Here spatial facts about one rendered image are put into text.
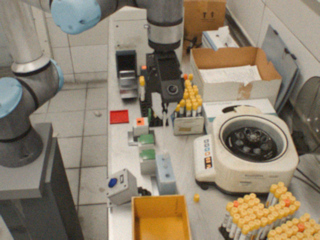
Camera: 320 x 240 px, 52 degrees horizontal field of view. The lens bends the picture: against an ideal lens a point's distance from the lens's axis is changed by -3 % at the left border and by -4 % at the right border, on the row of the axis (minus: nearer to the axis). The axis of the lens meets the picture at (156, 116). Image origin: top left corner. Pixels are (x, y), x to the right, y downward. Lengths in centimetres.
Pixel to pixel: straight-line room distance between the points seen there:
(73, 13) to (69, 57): 233
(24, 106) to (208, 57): 74
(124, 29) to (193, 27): 54
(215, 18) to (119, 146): 92
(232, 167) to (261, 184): 11
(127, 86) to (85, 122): 132
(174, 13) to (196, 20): 109
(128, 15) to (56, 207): 73
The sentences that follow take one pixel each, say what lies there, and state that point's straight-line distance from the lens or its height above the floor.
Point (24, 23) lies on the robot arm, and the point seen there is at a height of 128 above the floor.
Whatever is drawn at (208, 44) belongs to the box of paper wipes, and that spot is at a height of 92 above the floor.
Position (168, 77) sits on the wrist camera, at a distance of 71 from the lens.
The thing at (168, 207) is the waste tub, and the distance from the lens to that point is 90.
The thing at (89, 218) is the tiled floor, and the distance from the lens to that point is 202.
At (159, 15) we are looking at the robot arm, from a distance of 68.
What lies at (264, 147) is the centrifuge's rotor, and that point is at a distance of 100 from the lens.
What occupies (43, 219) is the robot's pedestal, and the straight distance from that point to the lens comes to 123.
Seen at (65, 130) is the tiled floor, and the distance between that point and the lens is 257.
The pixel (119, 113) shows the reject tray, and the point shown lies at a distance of 125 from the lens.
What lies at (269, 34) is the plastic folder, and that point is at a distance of 146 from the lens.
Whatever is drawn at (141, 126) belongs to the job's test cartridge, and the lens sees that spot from 108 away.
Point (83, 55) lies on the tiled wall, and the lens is 290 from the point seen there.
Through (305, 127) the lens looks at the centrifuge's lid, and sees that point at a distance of 110.
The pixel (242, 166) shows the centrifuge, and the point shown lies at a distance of 93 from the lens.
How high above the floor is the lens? 166
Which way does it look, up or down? 40 degrees down
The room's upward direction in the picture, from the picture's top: straight up
